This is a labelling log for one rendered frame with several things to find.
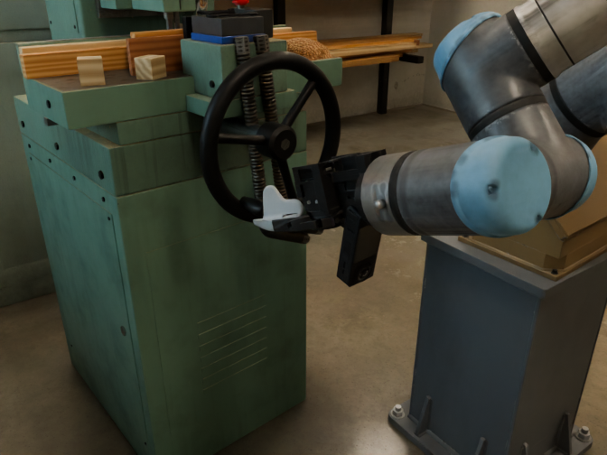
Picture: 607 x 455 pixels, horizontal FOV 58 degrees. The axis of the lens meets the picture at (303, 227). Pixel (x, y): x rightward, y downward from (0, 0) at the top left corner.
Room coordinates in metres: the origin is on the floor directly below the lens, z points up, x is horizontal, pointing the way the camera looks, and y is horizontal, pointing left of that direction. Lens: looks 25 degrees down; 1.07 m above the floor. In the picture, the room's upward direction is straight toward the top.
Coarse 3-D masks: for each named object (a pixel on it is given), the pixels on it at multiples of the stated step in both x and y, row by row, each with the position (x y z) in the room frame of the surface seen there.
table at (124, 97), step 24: (120, 72) 1.04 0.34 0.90; (168, 72) 1.04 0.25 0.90; (288, 72) 1.14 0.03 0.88; (336, 72) 1.23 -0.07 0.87; (48, 96) 0.91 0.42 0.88; (72, 96) 0.86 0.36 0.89; (96, 96) 0.89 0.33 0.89; (120, 96) 0.91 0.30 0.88; (144, 96) 0.94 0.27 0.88; (168, 96) 0.97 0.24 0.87; (192, 96) 0.98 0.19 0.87; (288, 96) 1.02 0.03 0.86; (72, 120) 0.86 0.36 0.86; (96, 120) 0.88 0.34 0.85; (120, 120) 0.91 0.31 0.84
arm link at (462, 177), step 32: (416, 160) 0.52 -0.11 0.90; (448, 160) 0.48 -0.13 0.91; (480, 160) 0.46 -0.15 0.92; (512, 160) 0.46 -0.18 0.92; (544, 160) 0.48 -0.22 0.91; (416, 192) 0.49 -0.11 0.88; (448, 192) 0.46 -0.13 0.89; (480, 192) 0.44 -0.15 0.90; (512, 192) 0.45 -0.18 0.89; (544, 192) 0.47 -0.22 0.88; (416, 224) 0.50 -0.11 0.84; (448, 224) 0.47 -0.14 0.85; (480, 224) 0.45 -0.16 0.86; (512, 224) 0.44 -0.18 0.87
